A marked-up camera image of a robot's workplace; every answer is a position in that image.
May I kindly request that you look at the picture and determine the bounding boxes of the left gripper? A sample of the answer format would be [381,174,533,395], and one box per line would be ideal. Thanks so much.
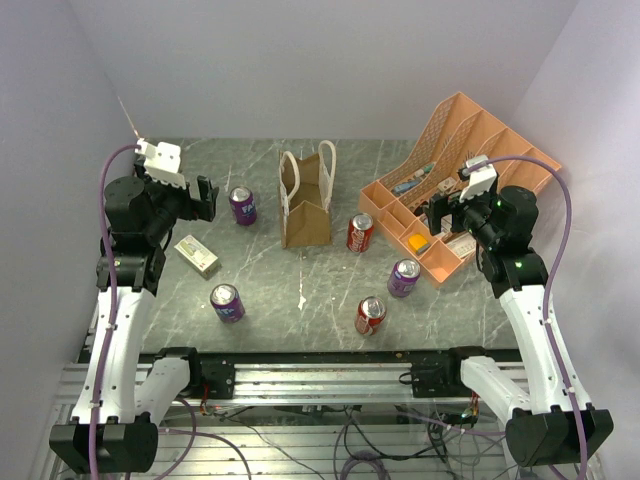
[134,159,218,243]

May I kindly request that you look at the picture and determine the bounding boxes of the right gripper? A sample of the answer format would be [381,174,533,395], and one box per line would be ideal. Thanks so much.
[423,184,501,249]

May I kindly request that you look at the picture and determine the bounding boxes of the purple Fanta can back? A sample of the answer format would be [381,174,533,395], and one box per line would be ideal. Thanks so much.
[229,186,257,226]

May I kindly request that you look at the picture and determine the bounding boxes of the purple fanta can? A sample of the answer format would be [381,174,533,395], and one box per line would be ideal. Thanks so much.
[387,258,421,298]
[229,186,257,226]
[210,284,245,323]

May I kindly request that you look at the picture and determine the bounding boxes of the red Coca-Cola can back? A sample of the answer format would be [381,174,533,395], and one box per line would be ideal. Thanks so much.
[346,213,374,253]

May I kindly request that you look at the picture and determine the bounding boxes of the red coca-cola can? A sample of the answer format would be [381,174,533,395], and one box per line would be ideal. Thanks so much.
[346,213,374,253]
[354,296,387,336]

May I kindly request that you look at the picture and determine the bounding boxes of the brown canvas tote bag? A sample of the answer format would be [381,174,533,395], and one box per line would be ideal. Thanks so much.
[278,140,337,248]

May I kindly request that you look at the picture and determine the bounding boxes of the red Coca-Cola can front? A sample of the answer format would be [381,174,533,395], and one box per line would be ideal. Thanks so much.
[354,296,387,336]

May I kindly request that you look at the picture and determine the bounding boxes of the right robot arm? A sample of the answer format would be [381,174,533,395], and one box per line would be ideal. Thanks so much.
[425,186,613,477]

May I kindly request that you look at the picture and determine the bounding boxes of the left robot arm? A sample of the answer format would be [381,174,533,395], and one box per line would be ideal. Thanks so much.
[49,167,219,475]

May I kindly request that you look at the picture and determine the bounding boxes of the yellow eraser in organizer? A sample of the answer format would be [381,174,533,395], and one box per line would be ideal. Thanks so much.
[407,234,430,257]

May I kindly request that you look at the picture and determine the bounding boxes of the blue marker in organizer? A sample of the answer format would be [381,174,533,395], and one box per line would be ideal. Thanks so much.
[391,179,421,196]

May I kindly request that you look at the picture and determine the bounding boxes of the small white cardboard box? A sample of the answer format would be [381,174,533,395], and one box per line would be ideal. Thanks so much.
[174,235,219,280]

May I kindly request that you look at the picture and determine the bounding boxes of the orange plastic desk organizer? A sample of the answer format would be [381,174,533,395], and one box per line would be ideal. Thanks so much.
[358,92,561,287]

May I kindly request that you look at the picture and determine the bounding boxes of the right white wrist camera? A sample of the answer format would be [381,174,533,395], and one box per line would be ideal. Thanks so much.
[459,155,498,203]

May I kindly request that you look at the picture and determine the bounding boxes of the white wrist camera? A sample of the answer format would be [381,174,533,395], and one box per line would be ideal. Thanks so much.
[459,155,498,203]
[136,139,187,190]

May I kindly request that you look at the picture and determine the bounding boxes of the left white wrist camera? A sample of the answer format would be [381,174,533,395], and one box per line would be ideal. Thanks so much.
[136,139,187,190]

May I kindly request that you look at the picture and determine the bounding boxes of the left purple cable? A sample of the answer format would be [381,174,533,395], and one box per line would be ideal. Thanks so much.
[87,143,146,480]

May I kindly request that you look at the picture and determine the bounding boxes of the purple cable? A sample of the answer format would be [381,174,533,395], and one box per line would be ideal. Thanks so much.
[459,154,591,469]
[87,143,146,480]

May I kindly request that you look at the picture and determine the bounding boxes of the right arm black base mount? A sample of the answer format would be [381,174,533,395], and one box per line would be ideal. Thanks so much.
[398,352,467,399]

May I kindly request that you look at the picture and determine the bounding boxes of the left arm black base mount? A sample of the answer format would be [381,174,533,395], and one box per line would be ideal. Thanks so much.
[193,353,236,400]

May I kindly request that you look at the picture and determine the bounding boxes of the aluminium mounting rail frame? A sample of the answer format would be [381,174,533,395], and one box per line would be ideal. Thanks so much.
[29,349,606,480]

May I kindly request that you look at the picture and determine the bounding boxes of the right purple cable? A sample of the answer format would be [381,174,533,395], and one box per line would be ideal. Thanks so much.
[459,154,591,469]

